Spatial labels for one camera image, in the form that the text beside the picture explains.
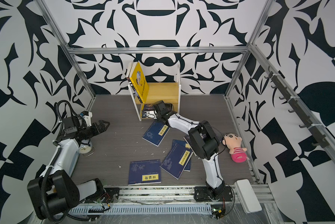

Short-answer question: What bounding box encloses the small blue book yellow label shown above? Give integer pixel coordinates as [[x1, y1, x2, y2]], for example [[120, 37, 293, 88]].
[[142, 121, 170, 147]]

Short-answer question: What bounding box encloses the blue book front yellow label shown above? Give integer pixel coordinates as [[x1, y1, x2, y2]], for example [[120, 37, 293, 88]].
[[128, 159, 161, 185]]

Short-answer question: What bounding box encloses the purple book with old man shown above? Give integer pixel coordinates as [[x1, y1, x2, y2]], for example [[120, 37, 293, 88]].
[[142, 103, 174, 112]]

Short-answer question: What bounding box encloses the yellow cartoon cover book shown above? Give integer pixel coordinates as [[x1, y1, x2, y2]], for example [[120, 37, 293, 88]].
[[127, 62, 149, 104]]

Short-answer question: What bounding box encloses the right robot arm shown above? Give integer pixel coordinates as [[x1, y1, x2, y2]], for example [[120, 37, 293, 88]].
[[153, 100, 226, 200]]

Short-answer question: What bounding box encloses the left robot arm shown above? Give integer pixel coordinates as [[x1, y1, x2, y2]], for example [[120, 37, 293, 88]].
[[27, 100, 110, 224]]

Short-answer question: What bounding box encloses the wooden white-framed bookshelf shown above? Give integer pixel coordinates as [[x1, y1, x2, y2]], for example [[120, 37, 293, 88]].
[[127, 63, 181, 121]]

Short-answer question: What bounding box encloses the purple book right side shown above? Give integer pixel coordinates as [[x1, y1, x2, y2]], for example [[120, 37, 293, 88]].
[[184, 132, 220, 160]]

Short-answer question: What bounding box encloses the blue book underneath tilted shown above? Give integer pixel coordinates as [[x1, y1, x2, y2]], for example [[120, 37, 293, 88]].
[[173, 140, 191, 172]]

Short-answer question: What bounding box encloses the cartoon boy plush doll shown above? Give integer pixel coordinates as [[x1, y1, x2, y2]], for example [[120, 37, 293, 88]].
[[222, 133, 248, 163]]

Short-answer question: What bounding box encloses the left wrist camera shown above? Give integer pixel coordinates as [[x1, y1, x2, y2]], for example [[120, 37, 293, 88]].
[[79, 111, 92, 127]]

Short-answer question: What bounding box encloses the white box on rail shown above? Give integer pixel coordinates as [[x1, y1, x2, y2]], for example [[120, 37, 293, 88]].
[[234, 179, 262, 214]]

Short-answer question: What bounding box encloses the wall hook rail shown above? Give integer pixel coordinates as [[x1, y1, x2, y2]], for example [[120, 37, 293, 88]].
[[263, 65, 331, 149]]

